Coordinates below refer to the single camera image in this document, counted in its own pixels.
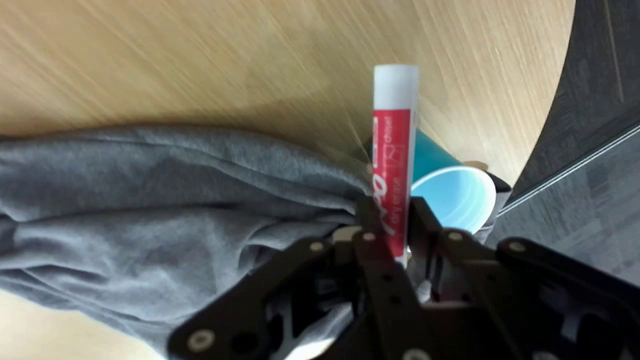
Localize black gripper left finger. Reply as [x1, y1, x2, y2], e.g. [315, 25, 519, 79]
[165, 194, 428, 360]

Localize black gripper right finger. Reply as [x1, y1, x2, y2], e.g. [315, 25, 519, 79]
[405, 196, 640, 360]

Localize red dry erase marker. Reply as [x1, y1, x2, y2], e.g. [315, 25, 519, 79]
[367, 62, 421, 264]

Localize light blue plastic cup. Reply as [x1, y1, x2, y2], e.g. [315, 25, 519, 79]
[407, 128, 500, 236]

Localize grey sweatshirt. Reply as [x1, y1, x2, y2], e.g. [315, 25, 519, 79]
[0, 126, 375, 360]

